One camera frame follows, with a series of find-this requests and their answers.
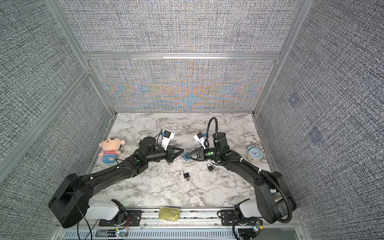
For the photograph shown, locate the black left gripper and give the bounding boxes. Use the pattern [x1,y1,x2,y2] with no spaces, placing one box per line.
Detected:
[147,146,185,164]

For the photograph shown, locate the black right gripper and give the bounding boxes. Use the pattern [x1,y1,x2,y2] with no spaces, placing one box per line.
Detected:
[186,147,221,162]

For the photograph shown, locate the black padlock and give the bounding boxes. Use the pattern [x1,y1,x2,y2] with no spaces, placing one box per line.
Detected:
[207,163,215,172]

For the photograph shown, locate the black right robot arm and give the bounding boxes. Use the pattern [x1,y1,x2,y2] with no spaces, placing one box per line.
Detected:
[183,132,297,224]

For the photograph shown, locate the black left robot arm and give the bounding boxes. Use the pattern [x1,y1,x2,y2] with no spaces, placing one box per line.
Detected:
[48,137,184,228]

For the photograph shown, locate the black padlock open shackle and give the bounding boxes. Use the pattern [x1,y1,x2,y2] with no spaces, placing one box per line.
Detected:
[179,170,191,181]

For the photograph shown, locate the gold sardine tin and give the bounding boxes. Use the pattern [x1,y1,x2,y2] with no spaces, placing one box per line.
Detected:
[159,207,181,222]

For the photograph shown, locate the plush doll toy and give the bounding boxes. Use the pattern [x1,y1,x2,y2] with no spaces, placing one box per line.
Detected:
[99,138,126,164]

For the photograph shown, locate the light blue alarm clock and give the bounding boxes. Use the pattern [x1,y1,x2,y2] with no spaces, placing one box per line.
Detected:
[247,147,263,163]

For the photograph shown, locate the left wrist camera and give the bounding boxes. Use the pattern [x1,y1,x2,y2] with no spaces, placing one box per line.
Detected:
[161,131,175,151]

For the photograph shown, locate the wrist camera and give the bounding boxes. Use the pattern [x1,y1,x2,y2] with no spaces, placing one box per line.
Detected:
[194,132,210,149]
[161,131,175,151]

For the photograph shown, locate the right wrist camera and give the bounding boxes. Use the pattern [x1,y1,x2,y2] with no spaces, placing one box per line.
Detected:
[194,132,210,149]

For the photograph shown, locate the aluminium front rail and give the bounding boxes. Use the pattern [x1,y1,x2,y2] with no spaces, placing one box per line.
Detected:
[54,207,309,231]

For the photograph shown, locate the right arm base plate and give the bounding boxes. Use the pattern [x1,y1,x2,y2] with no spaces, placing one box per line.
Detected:
[217,209,263,227]

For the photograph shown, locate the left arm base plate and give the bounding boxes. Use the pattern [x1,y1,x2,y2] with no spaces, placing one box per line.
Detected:
[99,210,143,228]

